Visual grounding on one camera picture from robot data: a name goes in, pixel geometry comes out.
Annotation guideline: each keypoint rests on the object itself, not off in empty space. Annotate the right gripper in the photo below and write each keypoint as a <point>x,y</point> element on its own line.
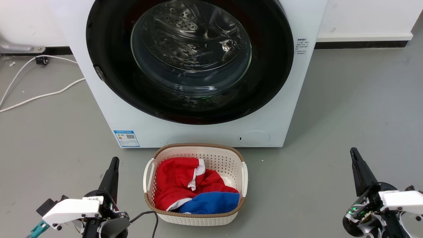
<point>401,200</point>

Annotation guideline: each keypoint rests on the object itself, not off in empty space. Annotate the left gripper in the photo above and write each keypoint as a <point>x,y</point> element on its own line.
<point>71,209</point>

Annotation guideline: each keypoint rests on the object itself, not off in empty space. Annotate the black round glass washer door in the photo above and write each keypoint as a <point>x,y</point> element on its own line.
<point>109,49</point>

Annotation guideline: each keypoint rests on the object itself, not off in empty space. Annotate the white front-load washing machine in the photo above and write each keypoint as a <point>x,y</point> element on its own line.
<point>198,135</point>

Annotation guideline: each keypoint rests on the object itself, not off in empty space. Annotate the blue energy label sticker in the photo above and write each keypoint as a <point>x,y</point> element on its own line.
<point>127,138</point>

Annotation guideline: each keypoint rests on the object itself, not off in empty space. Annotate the red and white garment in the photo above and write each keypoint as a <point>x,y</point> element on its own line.
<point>175,178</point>

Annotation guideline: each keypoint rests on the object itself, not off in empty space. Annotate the blue garment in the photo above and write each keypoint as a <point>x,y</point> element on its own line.
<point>214,202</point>

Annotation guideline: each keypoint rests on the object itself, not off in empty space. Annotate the round white filter cover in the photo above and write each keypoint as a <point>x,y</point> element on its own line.
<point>254,138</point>

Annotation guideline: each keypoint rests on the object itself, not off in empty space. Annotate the white perforated laundry basket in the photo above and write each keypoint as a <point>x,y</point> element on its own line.
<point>228,158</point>

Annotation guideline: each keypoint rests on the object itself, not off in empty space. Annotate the small black caster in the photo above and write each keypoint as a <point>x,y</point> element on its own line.
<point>42,60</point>

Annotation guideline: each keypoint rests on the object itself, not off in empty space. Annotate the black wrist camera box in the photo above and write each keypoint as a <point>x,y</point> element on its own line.
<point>49,204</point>

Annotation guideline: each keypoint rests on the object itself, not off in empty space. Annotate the grey metal bracket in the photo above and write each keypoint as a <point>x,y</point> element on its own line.
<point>16,47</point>

